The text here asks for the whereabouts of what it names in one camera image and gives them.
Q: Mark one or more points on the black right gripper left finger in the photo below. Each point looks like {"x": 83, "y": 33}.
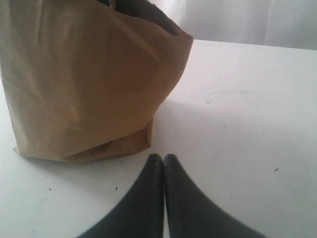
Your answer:
{"x": 140, "y": 213}

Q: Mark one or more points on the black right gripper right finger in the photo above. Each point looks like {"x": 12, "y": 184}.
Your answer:
{"x": 191, "y": 214}

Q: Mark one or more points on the brown paper bag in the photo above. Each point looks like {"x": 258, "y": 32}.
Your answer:
{"x": 83, "y": 78}

